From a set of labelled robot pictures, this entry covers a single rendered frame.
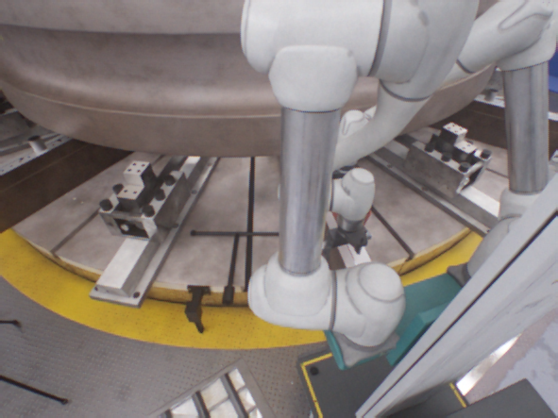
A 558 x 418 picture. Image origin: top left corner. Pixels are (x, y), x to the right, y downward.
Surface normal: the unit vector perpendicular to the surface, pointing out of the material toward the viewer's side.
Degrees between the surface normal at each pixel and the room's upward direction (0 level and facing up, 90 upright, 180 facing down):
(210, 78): 87
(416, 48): 106
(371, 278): 11
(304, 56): 86
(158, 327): 0
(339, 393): 0
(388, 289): 6
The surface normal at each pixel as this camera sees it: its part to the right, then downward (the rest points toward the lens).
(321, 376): 0.00, -0.70
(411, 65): 0.06, 0.92
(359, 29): 0.07, 0.53
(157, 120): -0.14, 0.70
